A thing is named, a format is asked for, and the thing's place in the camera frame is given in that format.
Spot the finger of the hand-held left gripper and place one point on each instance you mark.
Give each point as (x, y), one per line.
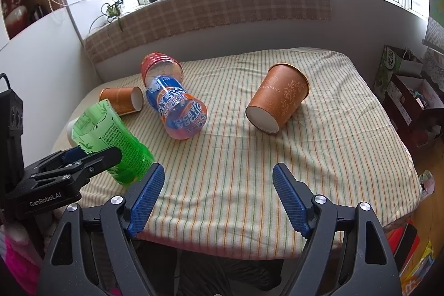
(74, 153)
(100, 159)

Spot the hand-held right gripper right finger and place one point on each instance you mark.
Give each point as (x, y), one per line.
(289, 193)

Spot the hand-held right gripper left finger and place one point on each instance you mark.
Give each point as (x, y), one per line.
(147, 193)

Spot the green plastic bottle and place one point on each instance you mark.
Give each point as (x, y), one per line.
(111, 136)

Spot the large orange paper cup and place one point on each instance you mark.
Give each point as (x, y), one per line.
(279, 98)

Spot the small orange paper cup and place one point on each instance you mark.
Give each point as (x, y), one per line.
(121, 101)

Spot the striped bed sheet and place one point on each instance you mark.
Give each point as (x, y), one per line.
(236, 171)

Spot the blue label drink bottle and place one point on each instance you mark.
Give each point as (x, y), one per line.
(177, 108)

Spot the red label plastic bottle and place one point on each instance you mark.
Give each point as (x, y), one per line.
(158, 62)

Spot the dark red cardboard box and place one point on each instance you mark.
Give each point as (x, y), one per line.
(404, 101)

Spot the yellow package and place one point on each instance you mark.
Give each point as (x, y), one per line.
(418, 268)

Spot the green paper bag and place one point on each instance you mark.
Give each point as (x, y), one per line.
(390, 69)

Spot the plaid cloth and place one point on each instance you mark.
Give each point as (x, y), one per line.
(208, 15)

